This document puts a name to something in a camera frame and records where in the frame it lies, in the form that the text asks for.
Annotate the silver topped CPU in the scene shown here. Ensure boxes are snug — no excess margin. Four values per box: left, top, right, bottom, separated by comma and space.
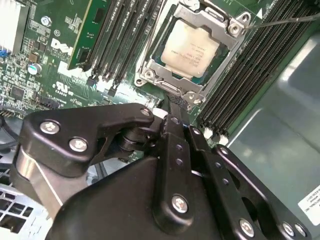
160, 19, 221, 78

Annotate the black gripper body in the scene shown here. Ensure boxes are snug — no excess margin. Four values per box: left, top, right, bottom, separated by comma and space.
46, 156, 236, 240

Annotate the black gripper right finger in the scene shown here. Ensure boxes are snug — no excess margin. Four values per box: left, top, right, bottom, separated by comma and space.
174, 99, 312, 240

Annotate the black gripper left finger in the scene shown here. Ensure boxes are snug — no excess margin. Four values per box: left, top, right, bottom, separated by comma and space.
11, 96, 196, 228

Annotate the metal CPU socket cover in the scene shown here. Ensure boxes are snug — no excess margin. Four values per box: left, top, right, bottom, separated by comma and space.
147, 4, 241, 98

